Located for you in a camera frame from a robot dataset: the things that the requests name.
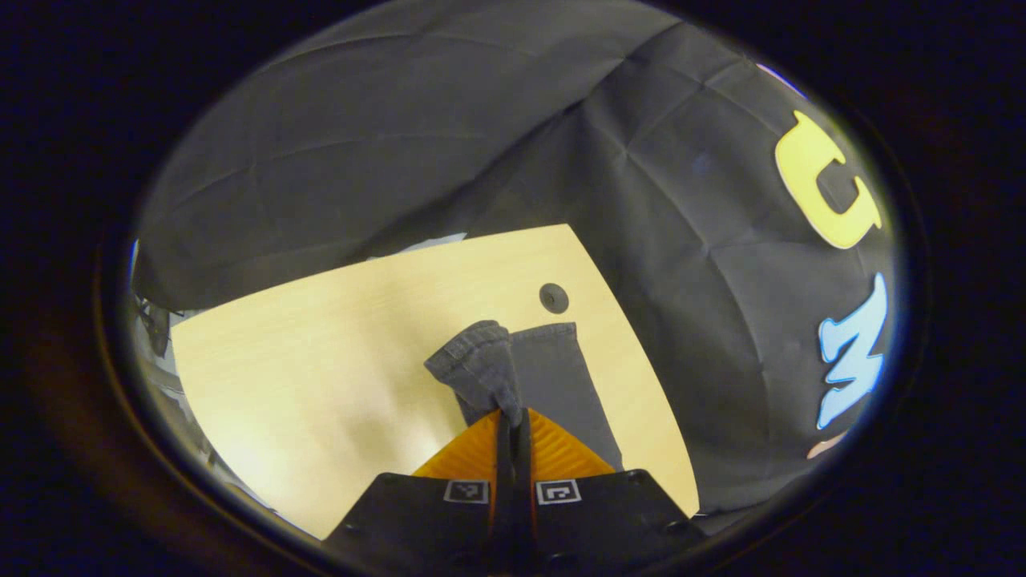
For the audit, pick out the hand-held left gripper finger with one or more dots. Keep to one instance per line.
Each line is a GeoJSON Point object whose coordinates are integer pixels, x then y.
{"type": "Point", "coordinates": [503, 481]}
{"type": "Point", "coordinates": [521, 481]}

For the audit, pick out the black backdrop cloth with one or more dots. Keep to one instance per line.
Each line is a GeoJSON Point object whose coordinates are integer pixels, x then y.
{"type": "Point", "coordinates": [361, 144]}

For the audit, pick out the dark grey jeans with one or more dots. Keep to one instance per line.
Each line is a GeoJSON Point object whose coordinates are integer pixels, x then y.
{"type": "Point", "coordinates": [553, 377]}

